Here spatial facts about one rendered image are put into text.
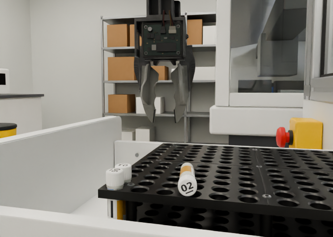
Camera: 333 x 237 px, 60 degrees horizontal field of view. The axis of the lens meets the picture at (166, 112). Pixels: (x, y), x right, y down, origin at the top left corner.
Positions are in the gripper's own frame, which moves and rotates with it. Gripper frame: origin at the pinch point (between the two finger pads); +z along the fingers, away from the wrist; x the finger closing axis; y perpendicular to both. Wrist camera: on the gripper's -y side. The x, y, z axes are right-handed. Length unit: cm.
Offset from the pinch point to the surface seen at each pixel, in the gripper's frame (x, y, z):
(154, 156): 0.7, 18.2, 2.8
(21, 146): -9.4, 24.8, 0.6
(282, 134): 21.4, -8.6, 4.4
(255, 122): 27, -57, 8
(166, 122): -37, -402, 48
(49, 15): -234, -422, -127
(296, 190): 11.7, 27.2, 2.8
